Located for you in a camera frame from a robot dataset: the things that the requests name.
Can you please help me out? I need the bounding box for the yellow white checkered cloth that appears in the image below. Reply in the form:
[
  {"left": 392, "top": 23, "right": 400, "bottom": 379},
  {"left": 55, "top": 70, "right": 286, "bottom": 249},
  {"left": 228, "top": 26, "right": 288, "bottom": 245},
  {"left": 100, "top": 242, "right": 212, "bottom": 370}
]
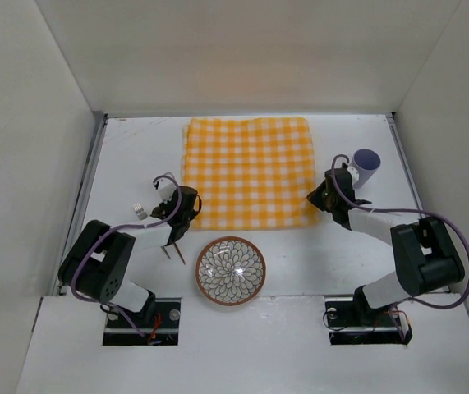
[{"left": 181, "top": 117, "right": 319, "bottom": 231}]

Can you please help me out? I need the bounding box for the floral patterned bowl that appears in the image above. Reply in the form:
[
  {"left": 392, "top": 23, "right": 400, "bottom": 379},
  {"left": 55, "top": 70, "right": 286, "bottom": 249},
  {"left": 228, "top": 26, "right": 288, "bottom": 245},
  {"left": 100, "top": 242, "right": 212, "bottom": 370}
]
[{"left": 195, "top": 236, "right": 267, "bottom": 306}]

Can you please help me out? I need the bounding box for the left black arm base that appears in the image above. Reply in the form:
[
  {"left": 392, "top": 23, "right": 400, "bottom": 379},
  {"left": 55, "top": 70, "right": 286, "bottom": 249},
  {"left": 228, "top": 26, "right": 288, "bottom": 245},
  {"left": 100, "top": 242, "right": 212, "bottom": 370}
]
[{"left": 102, "top": 298, "right": 182, "bottom": 346}]

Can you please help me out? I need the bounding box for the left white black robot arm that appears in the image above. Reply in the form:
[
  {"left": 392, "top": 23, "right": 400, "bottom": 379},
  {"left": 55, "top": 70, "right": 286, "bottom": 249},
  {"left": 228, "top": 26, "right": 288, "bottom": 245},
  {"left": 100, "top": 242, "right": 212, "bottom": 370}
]
[{"left": 58, "top": 186, "right": 202, "bottom": 324}]

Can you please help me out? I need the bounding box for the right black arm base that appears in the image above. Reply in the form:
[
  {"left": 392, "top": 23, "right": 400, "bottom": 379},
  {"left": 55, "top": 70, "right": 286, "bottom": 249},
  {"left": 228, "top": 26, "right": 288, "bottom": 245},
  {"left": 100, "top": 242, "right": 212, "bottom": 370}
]
[{"left": 322, "top": 296, "right": 413, "bottom": 346}]

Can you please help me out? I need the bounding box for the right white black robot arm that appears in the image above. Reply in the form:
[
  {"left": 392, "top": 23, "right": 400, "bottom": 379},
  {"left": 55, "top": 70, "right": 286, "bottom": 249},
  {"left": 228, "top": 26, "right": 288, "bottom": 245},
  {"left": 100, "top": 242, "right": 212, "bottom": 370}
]
[{"left": 307, "top": 164, "right": 466, "bottom": 326}]

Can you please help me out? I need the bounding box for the copper spoon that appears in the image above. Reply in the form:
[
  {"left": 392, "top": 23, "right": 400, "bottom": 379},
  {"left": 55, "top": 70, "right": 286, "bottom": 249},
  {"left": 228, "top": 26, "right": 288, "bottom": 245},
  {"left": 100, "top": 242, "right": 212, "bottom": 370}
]
[{"left": 151, "top": 207, "right": 186, "bottom": 266}]

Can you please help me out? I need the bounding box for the lilac paper cup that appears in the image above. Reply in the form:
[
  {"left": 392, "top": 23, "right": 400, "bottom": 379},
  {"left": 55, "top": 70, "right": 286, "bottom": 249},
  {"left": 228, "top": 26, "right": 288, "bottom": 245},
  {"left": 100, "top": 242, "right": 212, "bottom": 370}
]
[{"left": 350, "top": 149, "right": 381, "bottom": 190}]

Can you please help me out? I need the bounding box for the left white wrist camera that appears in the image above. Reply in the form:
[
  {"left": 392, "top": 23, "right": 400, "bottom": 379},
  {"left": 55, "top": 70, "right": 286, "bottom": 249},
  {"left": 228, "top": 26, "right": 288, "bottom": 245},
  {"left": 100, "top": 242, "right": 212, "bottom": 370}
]
[{"left": 153, "top": 172, "right": 177, "bottom": 202}]

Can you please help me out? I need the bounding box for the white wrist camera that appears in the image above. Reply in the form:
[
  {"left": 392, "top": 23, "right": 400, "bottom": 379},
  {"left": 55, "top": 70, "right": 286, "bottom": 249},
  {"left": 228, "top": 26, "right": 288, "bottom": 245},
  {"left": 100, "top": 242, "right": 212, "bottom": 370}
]
[
  {"left": 153, "top": 172, "right": 177, "bottom": 202},
  {"left": 342, "top": 163, "right": 360, "bottom": 184}
]

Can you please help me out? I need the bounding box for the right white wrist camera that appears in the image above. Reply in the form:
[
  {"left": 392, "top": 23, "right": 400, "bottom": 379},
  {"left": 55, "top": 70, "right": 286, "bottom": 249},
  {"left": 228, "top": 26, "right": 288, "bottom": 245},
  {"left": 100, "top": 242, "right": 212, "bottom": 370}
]
[{"left": 342, "top": 163, "right": 360, "bottom": 184}]

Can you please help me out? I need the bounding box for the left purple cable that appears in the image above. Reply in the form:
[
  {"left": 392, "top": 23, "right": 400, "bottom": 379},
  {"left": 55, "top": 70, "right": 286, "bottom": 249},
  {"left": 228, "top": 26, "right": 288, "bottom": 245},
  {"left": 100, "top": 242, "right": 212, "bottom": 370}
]
[{"left": 71, "top": 172, "right": 182, "bottom": 337}]

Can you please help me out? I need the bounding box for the purple cable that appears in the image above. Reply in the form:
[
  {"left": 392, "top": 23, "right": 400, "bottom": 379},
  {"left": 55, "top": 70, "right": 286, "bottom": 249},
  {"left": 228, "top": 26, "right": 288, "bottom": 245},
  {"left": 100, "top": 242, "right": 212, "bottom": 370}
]
[
  {"left": 71, "top": 172, "right": 182, "bottom": 337},
  {"left": 331, "top": 153, "right": 469, "bottom": 341}
]

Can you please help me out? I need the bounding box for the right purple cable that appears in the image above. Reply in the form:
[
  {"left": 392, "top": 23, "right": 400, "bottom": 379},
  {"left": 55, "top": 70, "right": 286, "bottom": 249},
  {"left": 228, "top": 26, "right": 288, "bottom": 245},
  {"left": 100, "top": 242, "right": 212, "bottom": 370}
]
[{"left": 331, "top": 153, "right": 469, "bottom": 341}]

